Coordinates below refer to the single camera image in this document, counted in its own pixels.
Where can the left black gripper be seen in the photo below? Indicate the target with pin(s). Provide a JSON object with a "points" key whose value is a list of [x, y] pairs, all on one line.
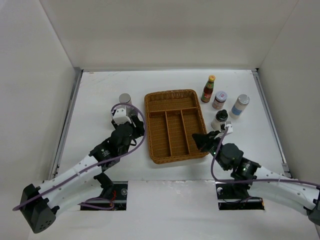
{"points": [[137, 126]]}

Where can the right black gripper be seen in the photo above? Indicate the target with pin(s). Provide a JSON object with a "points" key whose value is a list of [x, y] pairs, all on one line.
{"points": [[202, 140]]}

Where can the black-top salt grinder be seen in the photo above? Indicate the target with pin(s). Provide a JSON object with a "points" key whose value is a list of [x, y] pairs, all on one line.
{"points": [[220, 118]]}

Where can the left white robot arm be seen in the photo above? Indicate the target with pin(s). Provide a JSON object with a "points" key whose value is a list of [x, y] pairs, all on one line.
{"points": [[41, 205]]}

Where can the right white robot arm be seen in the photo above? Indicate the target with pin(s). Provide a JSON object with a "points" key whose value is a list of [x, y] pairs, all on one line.
{"points": [[257, 181]]}

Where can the left tall blue-label shaker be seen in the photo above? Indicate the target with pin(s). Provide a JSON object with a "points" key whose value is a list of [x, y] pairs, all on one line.
{"points": [[125, 99]]}

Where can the tall blue-label shaker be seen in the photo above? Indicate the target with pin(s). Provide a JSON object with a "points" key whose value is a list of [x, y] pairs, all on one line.
{"points": [[125, 99], [239, 106]]}

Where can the brown wicker divided basket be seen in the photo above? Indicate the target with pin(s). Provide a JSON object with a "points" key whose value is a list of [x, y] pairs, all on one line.
{"points": [[172, 117]]}

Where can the red sauce bottle yellow cap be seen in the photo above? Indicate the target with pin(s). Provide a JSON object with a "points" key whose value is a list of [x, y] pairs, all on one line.
{"points": [[208, 89]]}

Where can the right spice jar white lid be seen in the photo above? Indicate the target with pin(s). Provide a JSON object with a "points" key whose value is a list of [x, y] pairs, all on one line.
{"points": [[219, 100]]}

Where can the right tall blue-label shaker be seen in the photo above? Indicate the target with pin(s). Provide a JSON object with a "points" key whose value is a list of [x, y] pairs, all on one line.
{"points": [[239, 106]]}

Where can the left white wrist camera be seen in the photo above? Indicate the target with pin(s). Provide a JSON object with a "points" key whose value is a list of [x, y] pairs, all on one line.
{"points": [[120, 116]]}

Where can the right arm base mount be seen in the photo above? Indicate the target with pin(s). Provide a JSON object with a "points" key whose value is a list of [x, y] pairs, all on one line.
{"points": [[232, 197]]}

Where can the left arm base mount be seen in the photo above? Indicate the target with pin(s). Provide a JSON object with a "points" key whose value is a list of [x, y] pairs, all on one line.
{"points": [[113, 196]]}

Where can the left aluminium frame rail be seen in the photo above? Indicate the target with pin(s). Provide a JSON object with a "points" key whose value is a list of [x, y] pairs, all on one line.
{"points": [[57, 157]]}

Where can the aluminium frame rail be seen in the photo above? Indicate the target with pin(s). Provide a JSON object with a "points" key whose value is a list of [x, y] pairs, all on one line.
{"points": [[286, 169], [57, 157]]}

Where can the right aluminium frame rail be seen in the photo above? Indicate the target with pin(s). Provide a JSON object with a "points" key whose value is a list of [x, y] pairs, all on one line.
{"points": [[286, 169]]}

